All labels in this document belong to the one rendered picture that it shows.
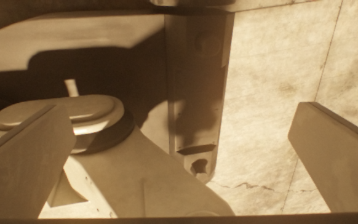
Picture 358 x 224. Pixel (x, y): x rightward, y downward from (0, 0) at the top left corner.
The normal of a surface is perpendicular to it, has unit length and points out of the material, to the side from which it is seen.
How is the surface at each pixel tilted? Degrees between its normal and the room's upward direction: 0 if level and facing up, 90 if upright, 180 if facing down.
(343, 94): 0
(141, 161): 90
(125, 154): 90
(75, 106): 90
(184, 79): 0
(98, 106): 90
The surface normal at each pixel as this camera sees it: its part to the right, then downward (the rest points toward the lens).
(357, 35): 0.22, 0.51
